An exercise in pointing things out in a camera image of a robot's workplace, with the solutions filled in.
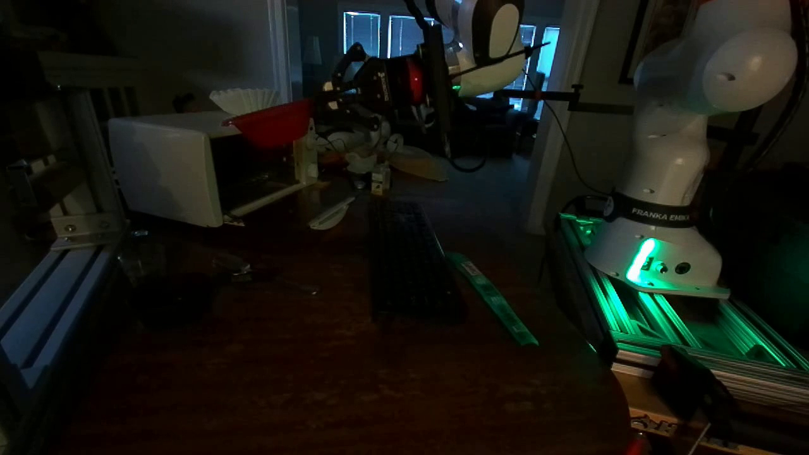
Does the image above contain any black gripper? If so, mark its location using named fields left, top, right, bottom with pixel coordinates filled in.
left=311, top=68, right=404, bottom=143

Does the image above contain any orange plastic bowl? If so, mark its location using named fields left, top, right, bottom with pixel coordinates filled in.
left=223, top=96, right=316, bottom=155

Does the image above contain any white coffee filter stack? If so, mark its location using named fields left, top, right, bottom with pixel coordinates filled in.
left=208, top=85, right=282, bottom=117

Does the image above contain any white framed window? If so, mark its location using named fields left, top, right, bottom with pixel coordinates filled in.
left=339, top=7, right=387, bottom=62
left=512, top=24, right=563, bottom=101
left=383, top=14, right=430, bottom=62

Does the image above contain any white plastic spoon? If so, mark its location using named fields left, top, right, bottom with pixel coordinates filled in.
left=305, top=196, right=361, bottom=234

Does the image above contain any black rectangular mat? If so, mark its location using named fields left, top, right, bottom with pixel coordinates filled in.
left=366, top=198, right=468, bottom=323

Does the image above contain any white toaster oven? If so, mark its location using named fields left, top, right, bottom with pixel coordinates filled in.
left=105, top=109, right=299, bottom=234

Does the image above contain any black boom stand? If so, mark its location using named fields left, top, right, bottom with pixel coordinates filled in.
left=491, top=82, right=643, bottom=117

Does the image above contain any green rectangular strip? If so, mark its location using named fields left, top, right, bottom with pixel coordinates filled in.
left=445, top=251, right=543, bottom=352

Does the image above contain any aluminium robot mounting base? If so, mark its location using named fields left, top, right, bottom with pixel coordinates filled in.
left=552, top=211, right=809, bottom=408

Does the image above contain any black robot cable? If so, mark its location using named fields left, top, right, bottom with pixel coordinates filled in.
left=402, top=0, right=474, bottom=178

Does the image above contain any silver metal post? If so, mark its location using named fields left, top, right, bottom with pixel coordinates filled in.
left=48, top=85, right=129, bottom=251

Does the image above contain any dark framed wall picture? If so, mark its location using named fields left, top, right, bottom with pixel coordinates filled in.
left=616, top=0, right=677, bottom=87

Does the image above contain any aluminium extrusion rail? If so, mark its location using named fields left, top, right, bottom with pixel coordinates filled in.
left=0, top=240, right=122, bottom=450

